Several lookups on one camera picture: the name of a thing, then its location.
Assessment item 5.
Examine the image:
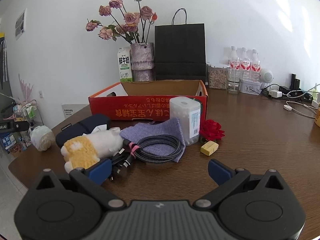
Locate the orange white plush toy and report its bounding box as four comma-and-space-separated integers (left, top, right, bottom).
61, 127, 123, 173

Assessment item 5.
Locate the black braided cable coil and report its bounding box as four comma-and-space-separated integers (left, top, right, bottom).
122, 134, 186, 164

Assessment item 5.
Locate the navy blue pouch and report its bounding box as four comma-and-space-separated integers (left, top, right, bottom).
55, 114, 111, 148

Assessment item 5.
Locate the translucent cotton swab box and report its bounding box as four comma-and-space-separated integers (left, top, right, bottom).
169, 96, 201, 146

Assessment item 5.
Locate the black charger plug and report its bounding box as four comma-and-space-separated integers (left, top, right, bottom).
108, 148, 130, 181

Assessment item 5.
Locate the yellow eraser block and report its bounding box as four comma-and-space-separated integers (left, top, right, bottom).
200, 141, 219, 156

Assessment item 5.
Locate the red fabric flower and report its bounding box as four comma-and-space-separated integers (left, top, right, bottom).
200, 119, 225, 142

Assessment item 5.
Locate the purple cloth bag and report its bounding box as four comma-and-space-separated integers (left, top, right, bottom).
120, 118, 185, 164

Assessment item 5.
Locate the red cardboard box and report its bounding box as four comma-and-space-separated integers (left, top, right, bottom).
88, 80, 208, 121

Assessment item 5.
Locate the white tin box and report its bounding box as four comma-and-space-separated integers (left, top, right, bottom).
240, 80, 261, 95

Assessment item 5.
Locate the white power adapter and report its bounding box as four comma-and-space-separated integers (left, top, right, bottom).
268, 89, 283, 99

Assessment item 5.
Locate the empty glass cup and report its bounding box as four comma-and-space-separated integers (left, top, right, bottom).
227, 68, 240, 94

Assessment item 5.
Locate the clear jar with pellets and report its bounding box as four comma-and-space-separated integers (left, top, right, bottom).
207, 63, 228, 90

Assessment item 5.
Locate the left red label bottle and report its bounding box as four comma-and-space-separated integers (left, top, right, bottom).
228, 46, 240, 82

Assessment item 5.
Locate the red label bottle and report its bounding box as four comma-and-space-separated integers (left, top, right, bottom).
251, 49, 261, 81
228, 46, 240, 82
240, 47, 251, 80

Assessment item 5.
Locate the middle red label bottle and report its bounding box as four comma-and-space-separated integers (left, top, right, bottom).
240, 47, 251, 80

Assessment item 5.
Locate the right red label bottle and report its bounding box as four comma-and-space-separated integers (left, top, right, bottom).
251, 49, 261, 81

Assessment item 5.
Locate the white round speaker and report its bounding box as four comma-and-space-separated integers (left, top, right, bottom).
260, 68, 274, 83

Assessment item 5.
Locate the black device stand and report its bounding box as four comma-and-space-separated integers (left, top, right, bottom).
290, 74, 300, 90

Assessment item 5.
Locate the green white milk carton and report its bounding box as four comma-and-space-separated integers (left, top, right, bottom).
118, 47, 133, 82

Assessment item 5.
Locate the purple ceramic vase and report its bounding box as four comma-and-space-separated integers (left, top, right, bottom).
130, 42, 155, 82

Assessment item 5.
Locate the black paper bag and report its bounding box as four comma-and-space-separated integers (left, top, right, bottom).
155, 18, 207, 82

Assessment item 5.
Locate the dried pink rose bouquet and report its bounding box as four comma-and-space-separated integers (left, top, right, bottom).
85, 0, 158, 44

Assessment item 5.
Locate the white cable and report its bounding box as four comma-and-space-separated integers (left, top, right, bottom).
283, 100, 318, 119

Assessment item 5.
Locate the metal wire shelf rack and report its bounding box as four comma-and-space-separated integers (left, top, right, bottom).
12, 100, 43, 151

